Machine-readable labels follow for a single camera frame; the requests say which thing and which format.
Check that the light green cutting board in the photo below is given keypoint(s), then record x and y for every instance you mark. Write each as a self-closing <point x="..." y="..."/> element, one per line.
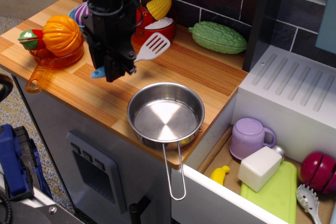
<point x="278" y="195"/>

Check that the stainless steel pan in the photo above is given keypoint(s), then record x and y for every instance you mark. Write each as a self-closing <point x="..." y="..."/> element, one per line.
<point x="166" y="116"/>

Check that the red transparent bowl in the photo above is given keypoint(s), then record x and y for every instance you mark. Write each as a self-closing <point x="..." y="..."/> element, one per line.
<point x="141" y="35"/>

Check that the white salt shaker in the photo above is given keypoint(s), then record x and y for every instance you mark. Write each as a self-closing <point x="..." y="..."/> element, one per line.
<point x="256" y="169"/>

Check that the orange toy pumpkin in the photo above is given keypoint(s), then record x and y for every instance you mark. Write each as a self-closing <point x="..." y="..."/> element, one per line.
<point x="61" y="35"/>

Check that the black oven handle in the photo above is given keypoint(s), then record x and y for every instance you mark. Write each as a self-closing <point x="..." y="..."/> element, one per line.
<point x="137" y="209"/>

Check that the white spatula with blue handle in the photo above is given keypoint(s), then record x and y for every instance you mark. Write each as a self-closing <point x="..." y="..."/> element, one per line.
<point x="154" y="46"/>

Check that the red green toy strawberry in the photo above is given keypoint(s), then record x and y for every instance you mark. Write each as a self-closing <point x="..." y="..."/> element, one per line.
<point x="32" y="39"/>

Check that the white toy rice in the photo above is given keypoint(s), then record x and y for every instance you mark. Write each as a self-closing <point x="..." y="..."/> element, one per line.
<point x="159" y="24"/>

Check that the purple white striped toy onion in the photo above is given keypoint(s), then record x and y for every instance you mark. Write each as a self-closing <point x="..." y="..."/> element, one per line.
<point x="80" y="12"/>

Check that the grey toy oven door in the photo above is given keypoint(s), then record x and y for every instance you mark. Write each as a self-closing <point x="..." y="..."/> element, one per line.
<point x="102" y="187"/>

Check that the blue black clamp device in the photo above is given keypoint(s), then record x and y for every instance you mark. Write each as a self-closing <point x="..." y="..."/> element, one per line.
<point x="21" y="164"/>

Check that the red toy tomato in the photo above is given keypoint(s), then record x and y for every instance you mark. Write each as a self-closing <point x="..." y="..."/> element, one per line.
<point x="143" y="17"/>

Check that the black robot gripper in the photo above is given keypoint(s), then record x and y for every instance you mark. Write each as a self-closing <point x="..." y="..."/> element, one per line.
<point x="109" y="30"/>

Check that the green toy bitter gourd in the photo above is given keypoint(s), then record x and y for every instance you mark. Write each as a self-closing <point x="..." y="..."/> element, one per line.
<point x="218" y="38"/>

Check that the light blue bowl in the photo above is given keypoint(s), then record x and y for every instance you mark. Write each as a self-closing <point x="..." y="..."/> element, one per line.
<point x="71" y="15"/>

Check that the magenta toy cabbage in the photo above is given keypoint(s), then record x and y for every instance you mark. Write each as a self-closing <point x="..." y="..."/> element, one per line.
<point x="318" y="171"/>

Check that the orange transparent measuring cup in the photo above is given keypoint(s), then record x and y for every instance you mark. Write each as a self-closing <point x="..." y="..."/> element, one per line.
<point x="48" y="62"/>

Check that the purple plastic mug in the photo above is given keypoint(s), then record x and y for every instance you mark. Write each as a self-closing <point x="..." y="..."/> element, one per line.
<point x="248" y="136"/>

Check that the yellow toy banana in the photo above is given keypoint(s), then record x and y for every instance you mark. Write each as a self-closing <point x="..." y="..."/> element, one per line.
<point x="218" y="175"/>

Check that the yellow toy corn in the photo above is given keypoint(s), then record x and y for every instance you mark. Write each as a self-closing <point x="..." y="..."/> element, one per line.
<point x="159" y="8"/>

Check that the grey pasta spoon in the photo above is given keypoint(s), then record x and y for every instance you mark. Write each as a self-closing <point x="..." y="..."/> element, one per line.
<point x="308" y="200"/>

